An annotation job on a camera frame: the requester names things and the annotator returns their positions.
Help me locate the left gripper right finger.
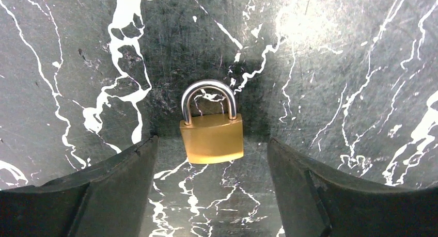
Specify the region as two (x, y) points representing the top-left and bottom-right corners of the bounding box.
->
(267, 139), (437, 236)

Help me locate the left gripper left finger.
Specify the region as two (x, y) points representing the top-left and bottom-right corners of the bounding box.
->
(1, 136), (159, 236)

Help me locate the small brass padlock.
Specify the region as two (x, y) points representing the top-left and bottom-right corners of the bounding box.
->
(179, 80), (244, 164)

